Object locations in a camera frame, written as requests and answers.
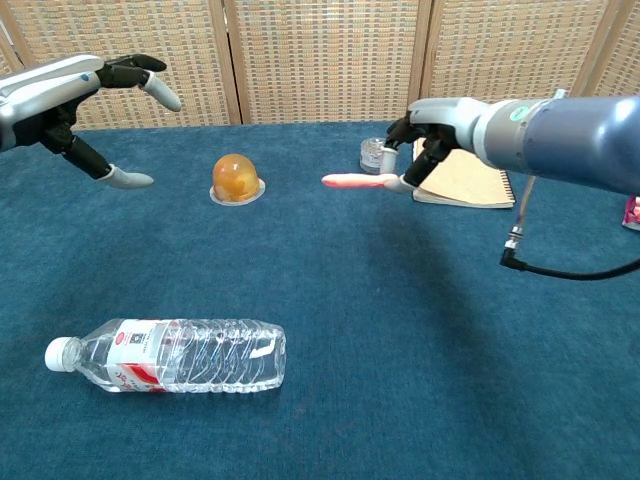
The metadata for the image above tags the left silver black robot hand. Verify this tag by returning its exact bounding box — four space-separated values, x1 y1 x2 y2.
0 53 182 191

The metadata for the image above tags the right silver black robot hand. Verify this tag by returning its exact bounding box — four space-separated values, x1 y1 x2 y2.
382 97 489 196

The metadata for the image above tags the tan spiral notebook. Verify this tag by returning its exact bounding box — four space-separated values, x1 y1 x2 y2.
412 139 516 210

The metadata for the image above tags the woven bamboo folding screen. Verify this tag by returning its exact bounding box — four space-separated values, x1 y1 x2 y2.
0 0 640 132

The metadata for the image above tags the red snack pouch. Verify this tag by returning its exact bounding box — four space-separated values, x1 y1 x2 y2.
621 195 640 231

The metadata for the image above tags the orange jelly cup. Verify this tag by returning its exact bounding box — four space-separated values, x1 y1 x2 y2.
208 153 266 206

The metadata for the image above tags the blue felt table cloth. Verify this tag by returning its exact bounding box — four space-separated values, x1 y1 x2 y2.
0 121 640 480

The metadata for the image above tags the clear plastic water bottle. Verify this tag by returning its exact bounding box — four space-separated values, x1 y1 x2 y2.
43 318 287 395

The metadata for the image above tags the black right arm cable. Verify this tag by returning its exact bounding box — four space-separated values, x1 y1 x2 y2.
501 174 640 281

